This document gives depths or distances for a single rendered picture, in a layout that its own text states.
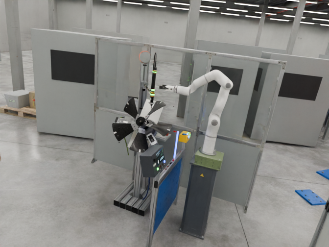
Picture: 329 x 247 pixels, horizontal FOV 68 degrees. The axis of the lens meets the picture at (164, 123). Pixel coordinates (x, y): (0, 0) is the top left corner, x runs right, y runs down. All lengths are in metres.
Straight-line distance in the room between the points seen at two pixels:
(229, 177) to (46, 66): 3.80
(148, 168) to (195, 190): 0.93
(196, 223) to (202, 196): 0.37
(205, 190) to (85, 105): 3.09
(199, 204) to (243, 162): 0.94
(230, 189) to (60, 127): 3.51
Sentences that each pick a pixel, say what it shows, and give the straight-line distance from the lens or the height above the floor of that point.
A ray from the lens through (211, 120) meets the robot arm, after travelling 2.51.
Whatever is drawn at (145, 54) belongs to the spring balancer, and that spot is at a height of 1.92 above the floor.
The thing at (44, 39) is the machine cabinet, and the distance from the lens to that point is 5.14.
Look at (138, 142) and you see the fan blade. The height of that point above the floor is 1.02.
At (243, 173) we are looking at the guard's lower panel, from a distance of 3.53.
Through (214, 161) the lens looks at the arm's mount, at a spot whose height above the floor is 1.01.
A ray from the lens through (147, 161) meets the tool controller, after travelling 1.98.
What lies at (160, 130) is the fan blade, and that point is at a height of 1.18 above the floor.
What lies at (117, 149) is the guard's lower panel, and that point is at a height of 0.36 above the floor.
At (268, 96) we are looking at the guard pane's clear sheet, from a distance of 3.20.
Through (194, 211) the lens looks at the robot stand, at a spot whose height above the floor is 0.33.
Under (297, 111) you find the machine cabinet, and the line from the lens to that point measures 6.54.
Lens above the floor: 2.14
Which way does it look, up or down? 19 degrees down
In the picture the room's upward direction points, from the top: 7 degrees clockwise
